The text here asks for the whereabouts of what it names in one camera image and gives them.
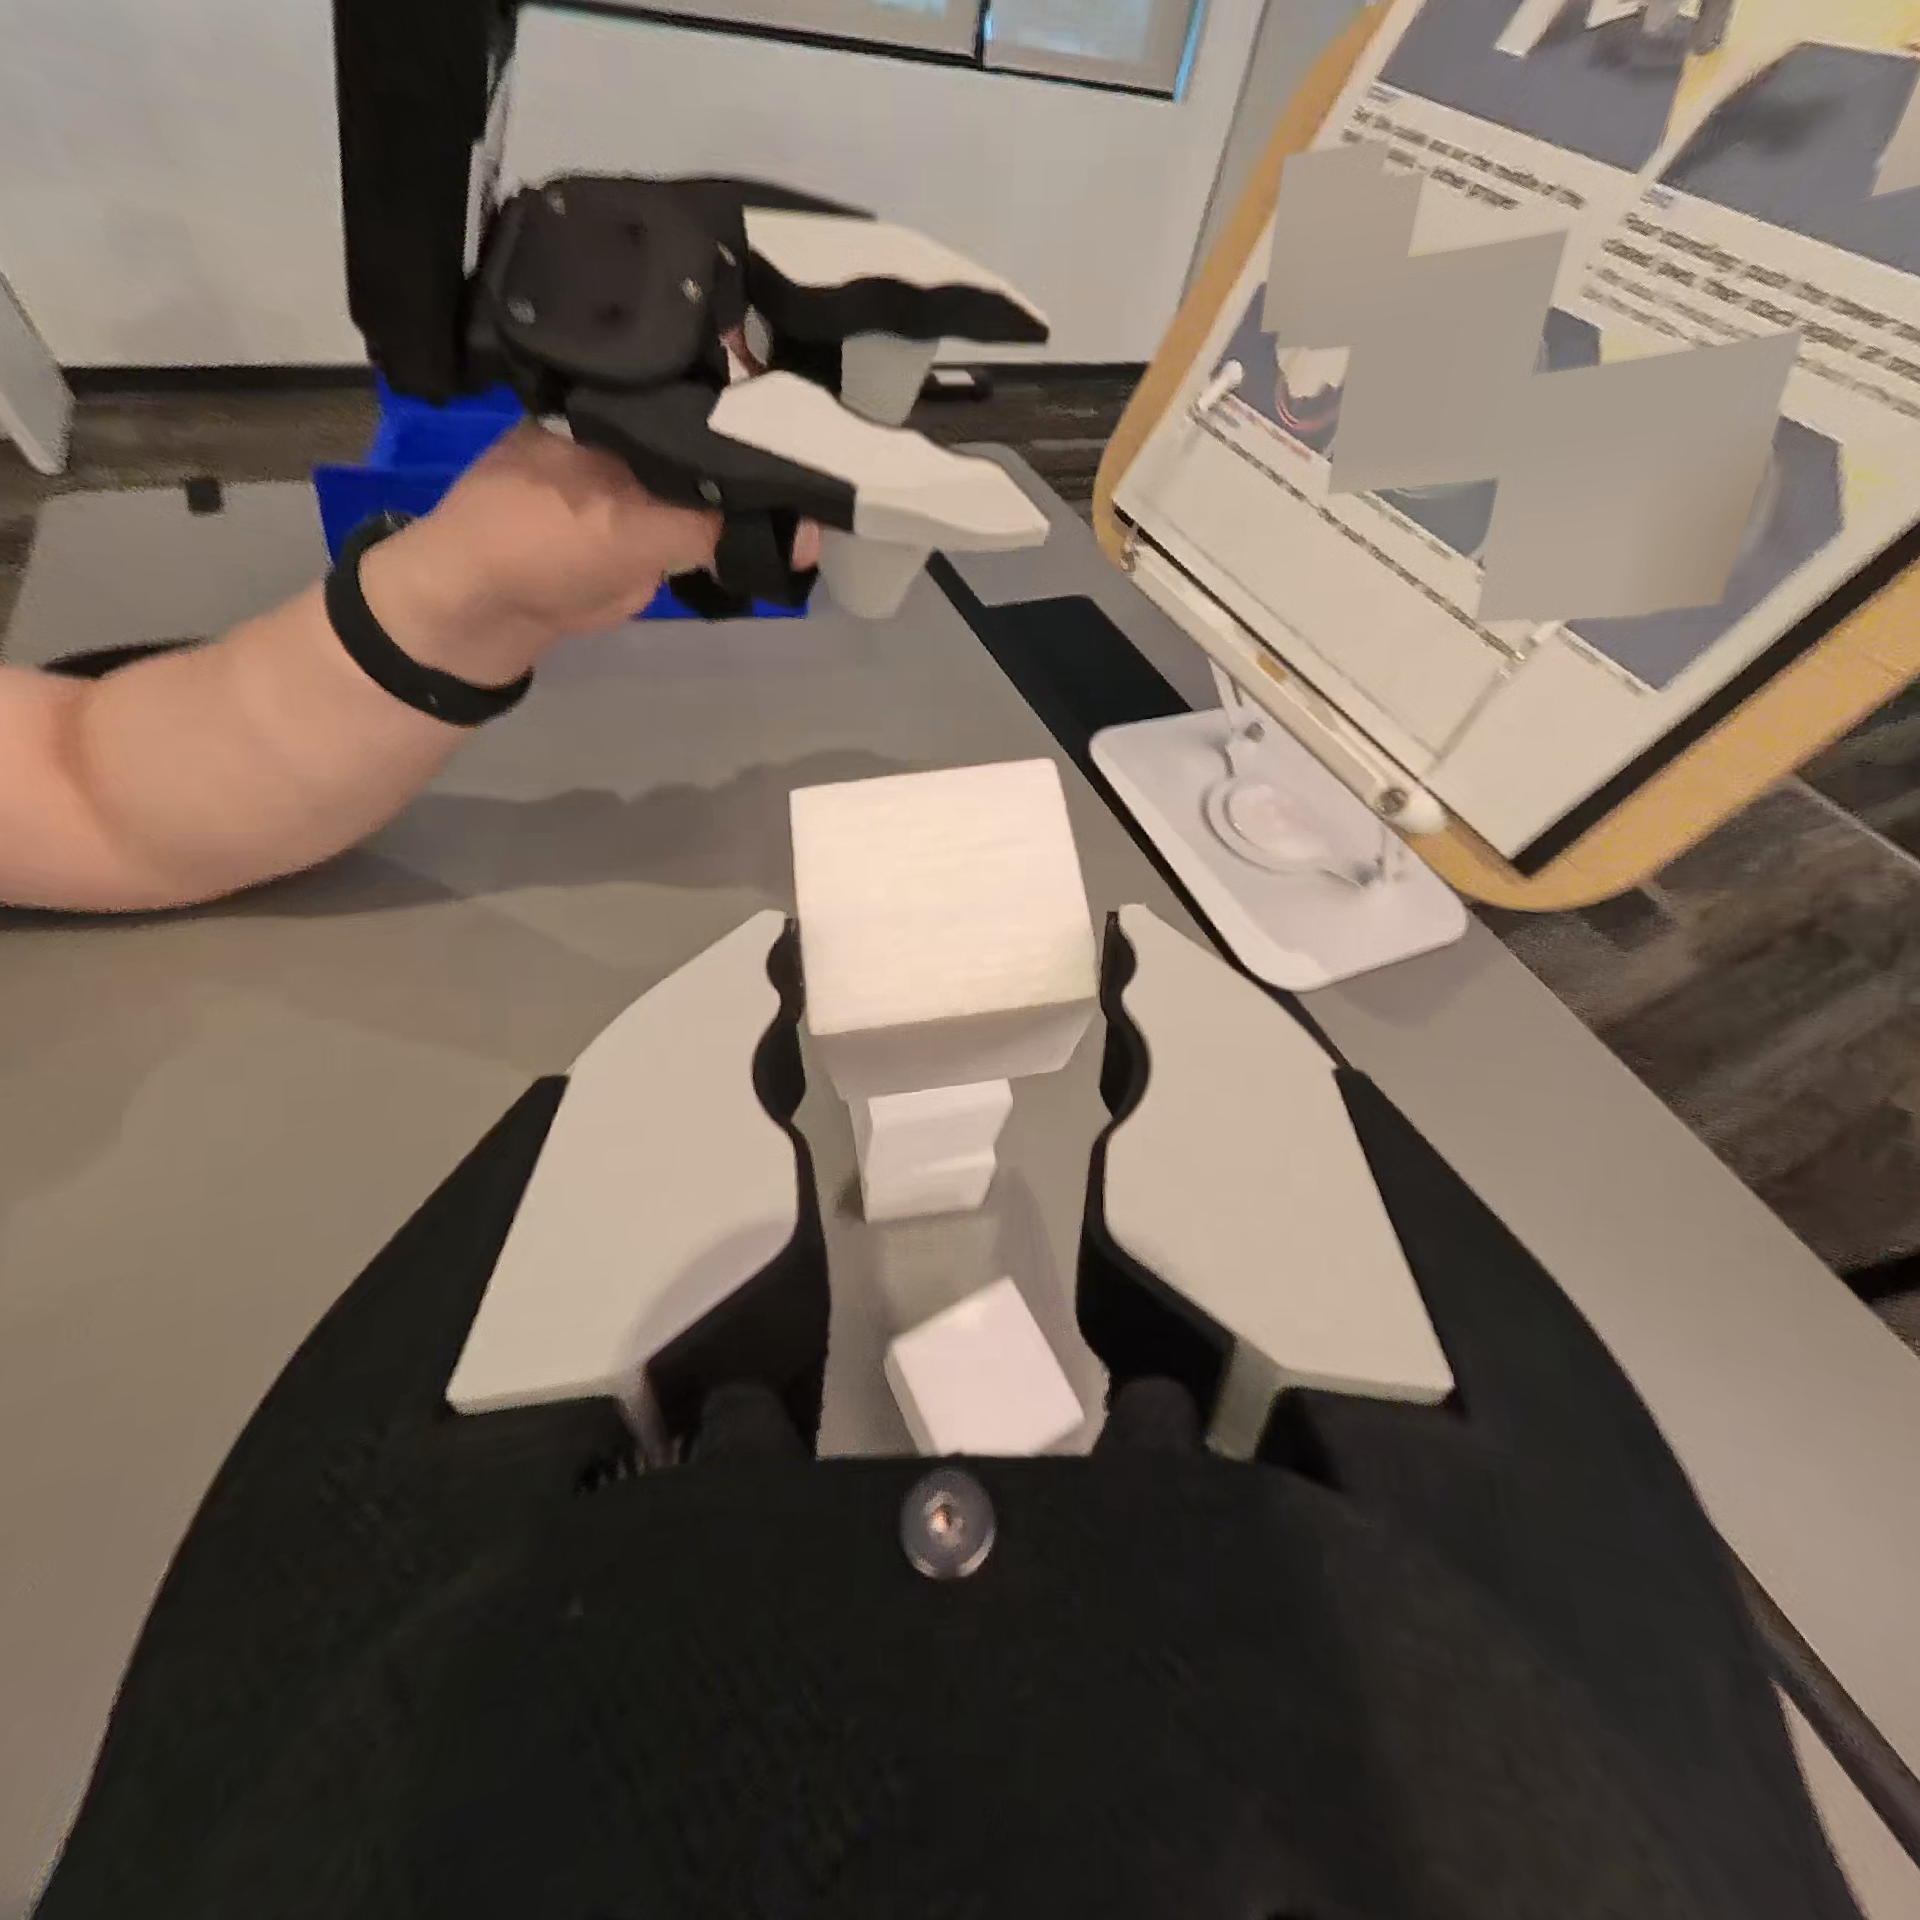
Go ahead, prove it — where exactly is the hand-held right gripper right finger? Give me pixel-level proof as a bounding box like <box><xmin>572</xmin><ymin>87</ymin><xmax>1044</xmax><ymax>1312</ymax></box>
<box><xmin>1074</xmin><ymin>903</ymin><xmax>1455</xmax><ymax>1445</ymax></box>

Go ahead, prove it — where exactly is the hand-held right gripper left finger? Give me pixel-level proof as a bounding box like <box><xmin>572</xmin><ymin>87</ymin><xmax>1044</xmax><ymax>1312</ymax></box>
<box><xmin>448</xmin><ymin>906</ymin><xmax>831</xmax><ymax>1445</ymax></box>

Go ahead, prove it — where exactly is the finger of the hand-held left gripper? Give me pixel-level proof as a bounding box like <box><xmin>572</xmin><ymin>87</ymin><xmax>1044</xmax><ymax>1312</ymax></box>
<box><xmin>739</xmin><ymin>207</ymin><xmax>1051</xmax><ymax>423</ymax></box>
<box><xmin>704</xmin><ymin>369</ymin><xmax>1051</xmax><ymax>620</ymax></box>

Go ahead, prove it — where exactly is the person's left forearm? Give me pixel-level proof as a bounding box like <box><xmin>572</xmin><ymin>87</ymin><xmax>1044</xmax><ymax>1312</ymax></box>
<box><xmin>0</xmin><ymin>575</ymin><xmax>460</xmax><ymax>913</ymax></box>

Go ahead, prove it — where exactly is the person's left hand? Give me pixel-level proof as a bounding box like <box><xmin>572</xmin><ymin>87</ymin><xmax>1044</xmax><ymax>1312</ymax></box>
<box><xmin>367</xmin><ymin>416</ymin><xmax>722</xmax><ymax>680</ymax></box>

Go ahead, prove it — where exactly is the window with blinds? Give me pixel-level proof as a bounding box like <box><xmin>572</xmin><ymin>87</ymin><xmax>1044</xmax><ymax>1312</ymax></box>
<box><xmin>517</xmin><ymin>0</ymin><xmax>1203</xmax><ymax>97</ymax></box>

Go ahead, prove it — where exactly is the blue plastic bin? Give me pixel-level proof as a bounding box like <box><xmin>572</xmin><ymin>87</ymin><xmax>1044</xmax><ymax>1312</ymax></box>
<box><xmin>316</xmin><ymin>374</ymin><xmax>811</xmax><ymax>620</ymax></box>

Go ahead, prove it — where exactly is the black wrist band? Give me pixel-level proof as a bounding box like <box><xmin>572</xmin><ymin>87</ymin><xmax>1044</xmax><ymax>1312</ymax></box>
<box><xmin>323</xmin><ymin>509</ymin><xmax>535</xmax><ymax>729</ymax></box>

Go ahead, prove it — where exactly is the wooden board document stand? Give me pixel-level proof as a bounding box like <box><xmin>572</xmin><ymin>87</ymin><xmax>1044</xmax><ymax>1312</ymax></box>
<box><xmin>1092</xmin><ymin>0</ymin><xmax>1920</xmax><ymax>991</ymax></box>

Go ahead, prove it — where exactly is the printed paper sheet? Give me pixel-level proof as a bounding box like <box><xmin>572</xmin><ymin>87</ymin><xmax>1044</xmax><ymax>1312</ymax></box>
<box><xmin>1117</xmin><ymin>0</ymin><xmax>1920</xmax><ymax>856</ymax></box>

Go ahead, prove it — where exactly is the black upright post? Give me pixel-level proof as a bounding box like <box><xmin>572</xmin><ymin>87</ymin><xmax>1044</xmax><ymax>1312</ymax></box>
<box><xmin>333</xmin><ymin>0</ymin><xmax>519</xmax><ymax>407</ymax></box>

